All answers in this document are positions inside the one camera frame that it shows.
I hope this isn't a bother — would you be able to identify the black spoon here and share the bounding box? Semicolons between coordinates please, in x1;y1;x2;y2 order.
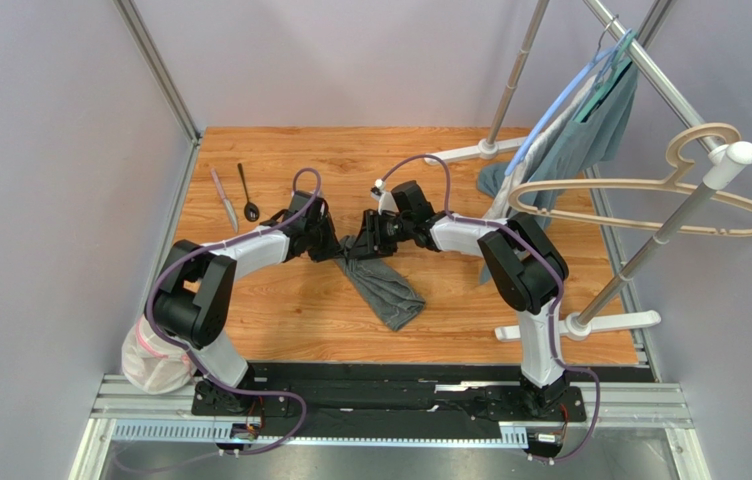
237;163;260;222

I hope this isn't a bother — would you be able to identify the grey stitched cloth napkin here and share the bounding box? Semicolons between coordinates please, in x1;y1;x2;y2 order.
335;235;426;332

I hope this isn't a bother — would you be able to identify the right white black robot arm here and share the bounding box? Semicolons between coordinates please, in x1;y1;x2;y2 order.
347;180;569;410

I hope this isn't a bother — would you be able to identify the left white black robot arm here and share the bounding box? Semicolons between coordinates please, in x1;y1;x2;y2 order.
145;190;340;395

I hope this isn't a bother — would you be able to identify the blue clothes hanger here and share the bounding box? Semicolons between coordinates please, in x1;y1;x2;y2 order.
504;29;637;176

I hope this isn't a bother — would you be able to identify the teal hanging garment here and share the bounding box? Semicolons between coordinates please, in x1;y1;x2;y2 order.
477;33;640;284

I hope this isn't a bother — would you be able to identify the white mesh laundry bag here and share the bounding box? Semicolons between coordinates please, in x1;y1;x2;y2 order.
121;316;196;395

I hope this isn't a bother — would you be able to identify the wooden clothes hanger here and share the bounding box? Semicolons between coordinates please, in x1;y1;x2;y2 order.
507;122;752;238

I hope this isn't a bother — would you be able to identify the metal clothes rack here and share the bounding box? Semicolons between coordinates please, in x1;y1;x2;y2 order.
428;1;752;341

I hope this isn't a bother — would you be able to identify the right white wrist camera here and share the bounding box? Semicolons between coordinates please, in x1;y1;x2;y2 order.
370;179;399;213

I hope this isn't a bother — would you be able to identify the pink handled knife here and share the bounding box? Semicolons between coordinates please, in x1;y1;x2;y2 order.
210;168;239;233

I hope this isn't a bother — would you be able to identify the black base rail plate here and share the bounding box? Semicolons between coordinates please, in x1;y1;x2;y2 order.
191;362;592;440

